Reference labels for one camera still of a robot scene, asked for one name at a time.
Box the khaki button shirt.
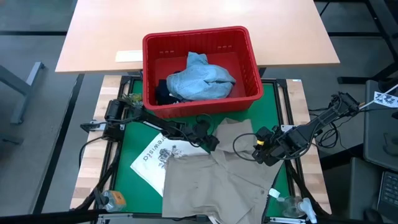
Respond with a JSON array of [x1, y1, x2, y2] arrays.
[[161, 117, 284, 224]]

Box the black cable bundle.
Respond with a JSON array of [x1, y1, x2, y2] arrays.
[[315, 119, 345, 149]]

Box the light wood desk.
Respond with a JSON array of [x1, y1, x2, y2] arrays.
[[55, 0, 341, 74]]

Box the grey cabinet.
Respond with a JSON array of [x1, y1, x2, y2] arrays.
[[363, 80, 398, 172]]

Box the black garment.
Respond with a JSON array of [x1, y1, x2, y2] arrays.
[[155, 79, 184, 105]]

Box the red plastic laundry bin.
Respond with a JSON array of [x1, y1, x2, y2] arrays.
[[142, 26, 264, 119]]

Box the black bar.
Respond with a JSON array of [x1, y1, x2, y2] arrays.
[[0, 208, 108, 224]]

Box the clear bottle with orange label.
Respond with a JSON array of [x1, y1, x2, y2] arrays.
[[101, 190, 127, 212]]

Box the dark grey box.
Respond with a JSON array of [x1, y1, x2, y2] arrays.
[[348, 157, 383, 220]]

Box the light blue denim jeans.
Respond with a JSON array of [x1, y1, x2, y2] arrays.
[[166, 52, 236, 101]]

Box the small potted succulent plant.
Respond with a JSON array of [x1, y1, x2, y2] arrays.
[[123, 93, 144, 108]]

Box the clear spray bottle white nozzle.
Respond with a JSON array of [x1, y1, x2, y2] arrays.
[[276, 195, 318, 224]]

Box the white cable with printed tag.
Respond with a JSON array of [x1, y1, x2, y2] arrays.
[[359, 83, 398, 110]]

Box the white label strip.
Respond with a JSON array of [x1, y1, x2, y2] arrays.
[[115, 50, 144, 63]]

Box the white printed tote bag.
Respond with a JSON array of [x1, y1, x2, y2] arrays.
[[129, 133, 209, 197]]

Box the black keyboard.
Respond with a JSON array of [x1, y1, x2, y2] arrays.
[[376, 170, 398, 215]]

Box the black desk frame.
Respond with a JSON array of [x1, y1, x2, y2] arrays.
[[313, 0, 398, 85]]

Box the black metal table frame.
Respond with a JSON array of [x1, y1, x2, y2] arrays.
[[93, 75, 312, 223]]

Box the green table mat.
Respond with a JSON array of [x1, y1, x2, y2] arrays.
[[114, 80, 292, 217]]

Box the grey desk leg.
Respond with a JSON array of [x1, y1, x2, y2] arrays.
[[0, 61, 47, 125]]

